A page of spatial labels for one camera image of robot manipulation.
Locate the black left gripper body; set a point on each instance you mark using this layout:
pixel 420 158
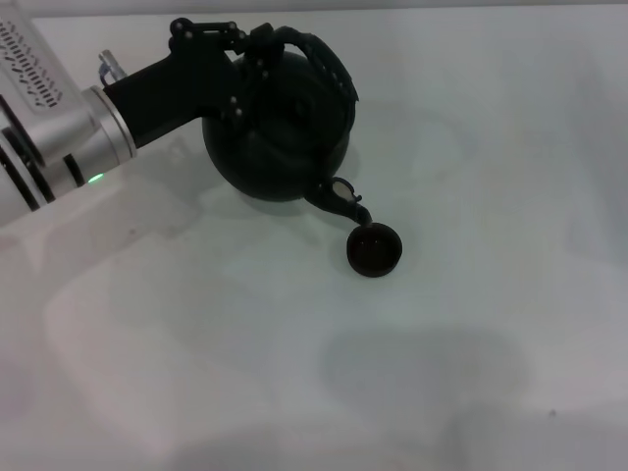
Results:
pixel 181 93

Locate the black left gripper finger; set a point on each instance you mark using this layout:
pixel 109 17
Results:
pixel 267 36
pixel 255 78

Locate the black round teapot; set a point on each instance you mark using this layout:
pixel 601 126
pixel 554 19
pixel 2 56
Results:
pixel 284 147

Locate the small black teacup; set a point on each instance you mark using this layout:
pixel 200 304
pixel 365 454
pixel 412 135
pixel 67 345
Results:
pixel 375 250

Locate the silver perforated left wrist camera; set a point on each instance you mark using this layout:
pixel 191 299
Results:
pixel 29 73

